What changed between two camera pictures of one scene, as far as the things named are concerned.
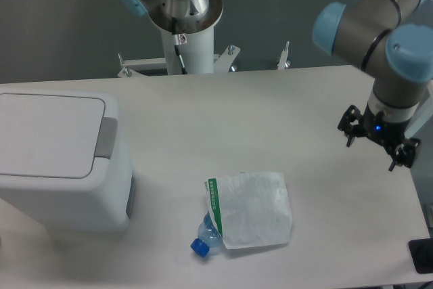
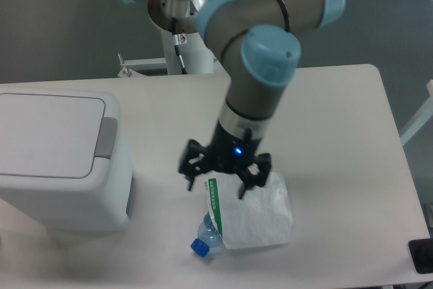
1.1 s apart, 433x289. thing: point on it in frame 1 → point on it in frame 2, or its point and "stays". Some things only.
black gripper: [388, 133] → [229, 153]
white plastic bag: [252, 210] stays
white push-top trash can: [65, 164] stays
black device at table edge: [421, 253] stays
